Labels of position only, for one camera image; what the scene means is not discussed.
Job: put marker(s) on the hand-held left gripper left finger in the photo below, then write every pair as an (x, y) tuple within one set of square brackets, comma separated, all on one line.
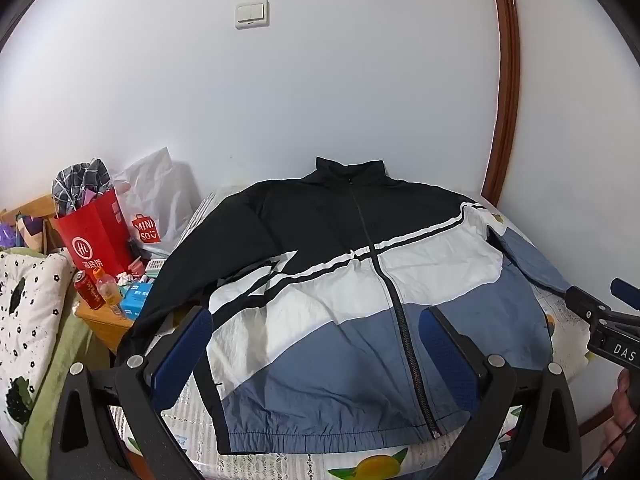
[(186, 347)]

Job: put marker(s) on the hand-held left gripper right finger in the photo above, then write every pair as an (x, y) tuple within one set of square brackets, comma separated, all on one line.
[(446, 360)]

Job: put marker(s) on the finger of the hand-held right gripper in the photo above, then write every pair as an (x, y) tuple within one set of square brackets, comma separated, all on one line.
[(585, 302), (626, 291)]

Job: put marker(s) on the black white blue jacket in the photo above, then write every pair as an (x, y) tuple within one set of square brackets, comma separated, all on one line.
[(350, 280)]

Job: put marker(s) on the person's right hand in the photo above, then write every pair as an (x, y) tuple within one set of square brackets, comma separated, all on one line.
[(627, 410)]

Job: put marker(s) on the blue box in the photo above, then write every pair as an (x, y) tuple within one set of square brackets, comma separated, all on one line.
[(136, 300)]

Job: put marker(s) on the wooden nightstand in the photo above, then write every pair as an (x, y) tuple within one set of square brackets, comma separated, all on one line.
[(110, 327)]

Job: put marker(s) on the white remote control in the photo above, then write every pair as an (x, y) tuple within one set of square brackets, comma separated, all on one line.
[(155, 265)]

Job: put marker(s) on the orange drink bottle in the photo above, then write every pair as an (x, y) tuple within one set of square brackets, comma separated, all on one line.
[(108, 290)]

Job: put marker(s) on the red drink can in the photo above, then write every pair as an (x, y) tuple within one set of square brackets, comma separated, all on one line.
[(89, 291)]

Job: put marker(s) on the green blanket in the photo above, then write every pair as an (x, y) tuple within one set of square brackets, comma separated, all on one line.
[(55, 390)]

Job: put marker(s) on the red paper bag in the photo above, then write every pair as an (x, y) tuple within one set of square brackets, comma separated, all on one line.
[(97, 235)]

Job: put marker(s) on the white plastic bag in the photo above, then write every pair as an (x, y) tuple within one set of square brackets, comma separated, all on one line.
[(160, 200)]

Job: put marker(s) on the white floral quilt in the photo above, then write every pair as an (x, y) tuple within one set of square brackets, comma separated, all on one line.
[(30, 320)]

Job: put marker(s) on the grey checked cloth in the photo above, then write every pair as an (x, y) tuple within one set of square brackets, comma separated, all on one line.
[(80, 182)]

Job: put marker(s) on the wooden headboard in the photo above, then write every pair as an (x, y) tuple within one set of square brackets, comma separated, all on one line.
[(37, 210)]

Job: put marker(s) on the brown wooden door frame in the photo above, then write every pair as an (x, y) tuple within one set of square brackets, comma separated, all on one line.
[(505, 90)]

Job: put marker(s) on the white wall switch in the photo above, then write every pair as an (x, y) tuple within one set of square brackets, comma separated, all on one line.
[(251, 14)]

